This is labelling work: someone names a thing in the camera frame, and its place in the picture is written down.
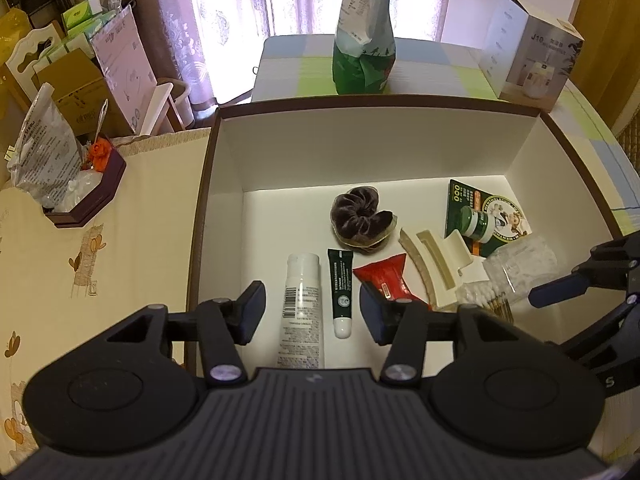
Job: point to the pink paper bag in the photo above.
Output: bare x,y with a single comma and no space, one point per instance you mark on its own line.
125,67

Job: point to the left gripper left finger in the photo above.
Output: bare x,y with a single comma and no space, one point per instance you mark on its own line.
223,324

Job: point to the white barcode tube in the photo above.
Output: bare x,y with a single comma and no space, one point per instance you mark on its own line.
301,331

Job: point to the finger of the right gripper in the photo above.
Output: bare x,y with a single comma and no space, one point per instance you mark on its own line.
568,287

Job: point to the yellow plastic bag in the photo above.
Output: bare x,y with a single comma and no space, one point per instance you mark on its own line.
14,26

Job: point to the cotton swab pack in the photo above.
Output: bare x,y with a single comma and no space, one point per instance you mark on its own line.
486,295

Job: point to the dark velvet scrunchie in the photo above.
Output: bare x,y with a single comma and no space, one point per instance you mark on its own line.
358,223

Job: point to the dark hexagonal tray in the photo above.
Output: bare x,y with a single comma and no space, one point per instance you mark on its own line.
93,188

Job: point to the cream hair claw clip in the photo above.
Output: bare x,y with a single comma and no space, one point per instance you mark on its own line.
444,264

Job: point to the crumpled clear plastic bag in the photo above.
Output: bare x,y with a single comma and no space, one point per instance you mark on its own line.
46,155

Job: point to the green balm blister card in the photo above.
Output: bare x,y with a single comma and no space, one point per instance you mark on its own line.
485,221

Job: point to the small brown cardboard box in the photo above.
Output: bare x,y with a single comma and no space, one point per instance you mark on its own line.
79,91

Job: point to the white cutout cardboard holder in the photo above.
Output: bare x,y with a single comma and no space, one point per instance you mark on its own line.
18,71

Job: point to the large brown white box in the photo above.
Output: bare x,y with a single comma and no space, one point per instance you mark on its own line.
272,170

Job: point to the dark green small tube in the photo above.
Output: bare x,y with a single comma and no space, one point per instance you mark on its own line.
340,266

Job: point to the clear floss pick box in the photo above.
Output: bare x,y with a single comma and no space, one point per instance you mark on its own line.
517,267

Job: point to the red snack packet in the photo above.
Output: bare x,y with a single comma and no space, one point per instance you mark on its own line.
387,276

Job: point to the green cartoon snack bag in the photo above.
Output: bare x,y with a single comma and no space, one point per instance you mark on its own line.
364,49

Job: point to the humidifier cardboard box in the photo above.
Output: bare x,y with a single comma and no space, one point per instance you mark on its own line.
529,54

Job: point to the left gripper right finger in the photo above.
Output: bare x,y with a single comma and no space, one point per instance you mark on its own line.
401,324

